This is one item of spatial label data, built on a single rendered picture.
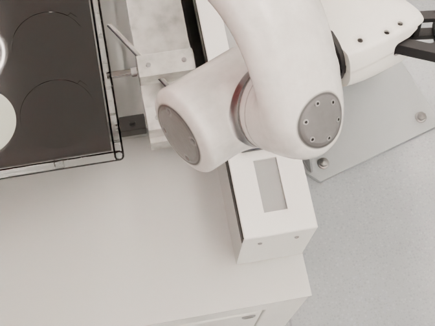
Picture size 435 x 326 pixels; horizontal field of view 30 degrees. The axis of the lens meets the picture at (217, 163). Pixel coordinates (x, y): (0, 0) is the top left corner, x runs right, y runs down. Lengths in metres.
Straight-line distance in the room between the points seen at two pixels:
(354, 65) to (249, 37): 0.17
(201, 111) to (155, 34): 0.52
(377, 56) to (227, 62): 0.15
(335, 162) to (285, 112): 1.44
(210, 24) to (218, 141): 0.44
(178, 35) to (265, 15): 0.58
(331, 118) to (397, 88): 1.53
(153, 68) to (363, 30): 0.43
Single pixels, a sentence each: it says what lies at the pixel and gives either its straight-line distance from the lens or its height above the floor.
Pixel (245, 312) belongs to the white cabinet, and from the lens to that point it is 1.17.
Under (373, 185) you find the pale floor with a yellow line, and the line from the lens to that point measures 2.08.
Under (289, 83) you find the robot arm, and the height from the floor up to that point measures 1.36.
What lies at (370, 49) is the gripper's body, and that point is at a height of 1.26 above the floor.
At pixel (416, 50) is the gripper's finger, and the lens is 0.79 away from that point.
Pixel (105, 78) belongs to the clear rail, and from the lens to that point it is 1.14.
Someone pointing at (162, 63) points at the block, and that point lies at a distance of 1.14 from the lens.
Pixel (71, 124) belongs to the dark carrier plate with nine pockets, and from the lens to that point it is 1.12.
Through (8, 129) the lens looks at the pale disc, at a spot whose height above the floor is 0.90.
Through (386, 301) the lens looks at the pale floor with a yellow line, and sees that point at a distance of 2.01.
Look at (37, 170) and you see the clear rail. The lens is 1.10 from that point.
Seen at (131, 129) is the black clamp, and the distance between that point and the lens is 1.10.
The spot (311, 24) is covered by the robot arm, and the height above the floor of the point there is 1.38.
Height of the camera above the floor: 1.92
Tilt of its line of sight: 70 degrees down
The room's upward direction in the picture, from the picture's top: 7 degrees clockwise
